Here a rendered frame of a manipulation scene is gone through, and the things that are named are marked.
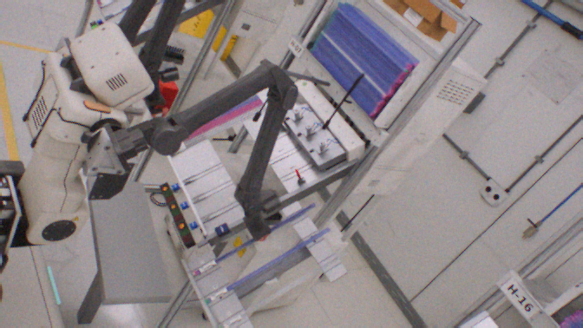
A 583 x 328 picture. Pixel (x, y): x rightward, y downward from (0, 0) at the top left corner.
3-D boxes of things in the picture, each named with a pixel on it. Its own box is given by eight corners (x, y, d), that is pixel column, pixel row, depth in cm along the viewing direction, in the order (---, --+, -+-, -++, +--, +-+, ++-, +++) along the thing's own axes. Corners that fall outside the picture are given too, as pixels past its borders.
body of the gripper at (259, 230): (258, 211, 165) (255, 201, 159) (272, 232, 160) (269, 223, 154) (243, 220, 164) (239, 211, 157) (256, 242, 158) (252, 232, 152)
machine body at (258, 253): (201, 327, 234) (257, 251, 206) (159, 226, 274) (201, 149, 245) (291, 308, 279) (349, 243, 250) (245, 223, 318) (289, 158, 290)
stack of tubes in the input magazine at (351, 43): (370, 118, 182) (412, 62, 169) (308, 50, 211) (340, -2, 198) (389, 122, 190) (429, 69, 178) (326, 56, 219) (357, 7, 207)
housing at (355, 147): (349, 171, 199) (348, 151, 188) (295, 103, 227) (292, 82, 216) (364, 162, 201) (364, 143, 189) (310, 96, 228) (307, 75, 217)
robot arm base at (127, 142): (101, 123, 120) (115, 154, 114) (131, 111, 123) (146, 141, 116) (113, 144, 127) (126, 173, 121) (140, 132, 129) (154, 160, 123)
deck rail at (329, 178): (211, 247, 184) (206, 240, 179) (209, 243, 186) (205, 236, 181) (359, 168, 198) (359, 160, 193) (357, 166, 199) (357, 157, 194)
